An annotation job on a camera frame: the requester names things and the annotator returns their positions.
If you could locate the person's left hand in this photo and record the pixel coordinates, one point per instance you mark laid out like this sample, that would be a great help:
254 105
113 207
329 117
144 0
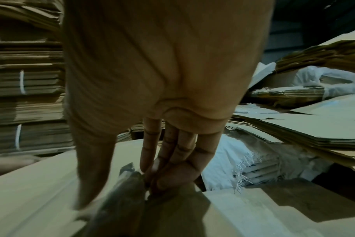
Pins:
11 165

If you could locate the person's right hand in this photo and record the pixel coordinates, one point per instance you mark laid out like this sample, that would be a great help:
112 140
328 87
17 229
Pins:
166 60

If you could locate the small metal cutter blade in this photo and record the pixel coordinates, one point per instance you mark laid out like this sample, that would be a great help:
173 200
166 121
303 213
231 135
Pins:
126 169

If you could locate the brown cardboard box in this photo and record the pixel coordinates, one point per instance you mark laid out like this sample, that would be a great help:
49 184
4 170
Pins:
253 213

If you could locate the stacks of flat cardboard bundles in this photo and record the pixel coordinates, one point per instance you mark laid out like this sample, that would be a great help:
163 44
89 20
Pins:
25 92

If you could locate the white plastic sack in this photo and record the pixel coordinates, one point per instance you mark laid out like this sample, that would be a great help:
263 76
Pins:
247 162

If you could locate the crumpled clear plastic bag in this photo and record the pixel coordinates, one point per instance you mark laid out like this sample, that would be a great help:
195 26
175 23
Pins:
324 76

